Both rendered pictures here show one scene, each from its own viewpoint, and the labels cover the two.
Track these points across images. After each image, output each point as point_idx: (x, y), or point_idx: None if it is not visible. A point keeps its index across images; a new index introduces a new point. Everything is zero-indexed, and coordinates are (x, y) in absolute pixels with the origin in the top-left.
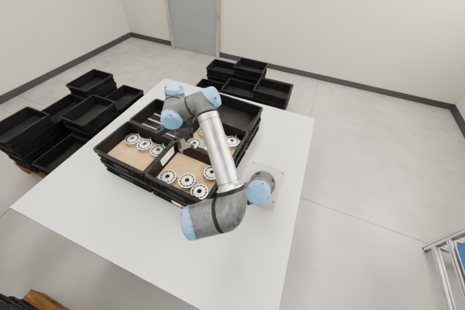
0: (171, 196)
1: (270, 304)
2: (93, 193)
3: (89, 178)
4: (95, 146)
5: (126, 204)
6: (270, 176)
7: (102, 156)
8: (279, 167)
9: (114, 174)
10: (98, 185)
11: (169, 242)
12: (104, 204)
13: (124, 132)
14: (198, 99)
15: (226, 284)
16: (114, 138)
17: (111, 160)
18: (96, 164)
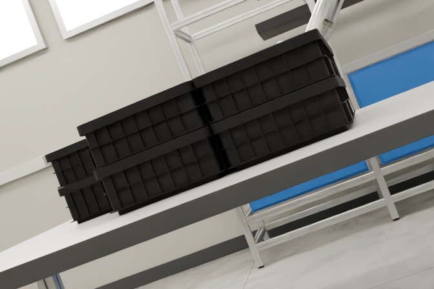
0: (343, 81)
1: (407, 91)
2: (424, 100)
3: (398, 113)
4: (304, 32)
5: (402, 104)
6: None
7: (323, 53)
8: None
9: (352, 119)
10: (402, 109)
11: (414, 93)
12: (430, 95)
13: (227, 92)
14: None
15: (416, 89)
16: (258, 69)
17: (323, 39)
18: (350, 132)
